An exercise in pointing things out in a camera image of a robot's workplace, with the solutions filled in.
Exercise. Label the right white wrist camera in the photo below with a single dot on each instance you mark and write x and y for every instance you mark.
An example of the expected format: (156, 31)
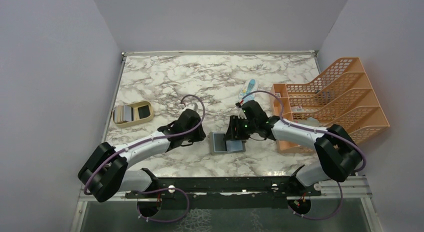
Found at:
(241, 114)

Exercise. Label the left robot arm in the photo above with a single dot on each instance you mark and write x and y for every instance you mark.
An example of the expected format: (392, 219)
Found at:
(103, 174)

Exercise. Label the taupe leather card holder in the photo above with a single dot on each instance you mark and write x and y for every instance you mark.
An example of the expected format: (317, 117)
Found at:
(233, 146)

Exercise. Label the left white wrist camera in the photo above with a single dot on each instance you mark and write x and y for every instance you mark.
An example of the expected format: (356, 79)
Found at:
(191, 106)

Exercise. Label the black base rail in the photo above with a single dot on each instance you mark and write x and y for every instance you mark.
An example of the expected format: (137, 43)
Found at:
(214, 193)

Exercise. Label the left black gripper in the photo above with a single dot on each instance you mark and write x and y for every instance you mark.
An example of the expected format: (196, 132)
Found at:
(199, 135)

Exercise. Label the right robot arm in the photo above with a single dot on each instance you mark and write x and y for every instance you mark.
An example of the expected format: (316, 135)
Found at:
(338, 155)

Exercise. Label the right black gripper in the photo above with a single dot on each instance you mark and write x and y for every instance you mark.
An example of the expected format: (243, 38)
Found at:
(233, 132)

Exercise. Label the beige card tray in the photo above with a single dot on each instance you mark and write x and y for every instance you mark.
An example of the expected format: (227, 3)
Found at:
(143, 113)

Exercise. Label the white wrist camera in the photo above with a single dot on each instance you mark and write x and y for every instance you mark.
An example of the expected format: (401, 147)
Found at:
(191, 106)
(241, 114)

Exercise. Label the red white small box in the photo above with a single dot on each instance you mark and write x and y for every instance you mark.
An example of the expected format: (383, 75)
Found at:
(297, 109)

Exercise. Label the orange plastic file organizer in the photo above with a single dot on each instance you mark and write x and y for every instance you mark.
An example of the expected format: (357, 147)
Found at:
(342, 94)

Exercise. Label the stack of cards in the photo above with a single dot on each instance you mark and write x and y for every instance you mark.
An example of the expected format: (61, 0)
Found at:
(123, 114)

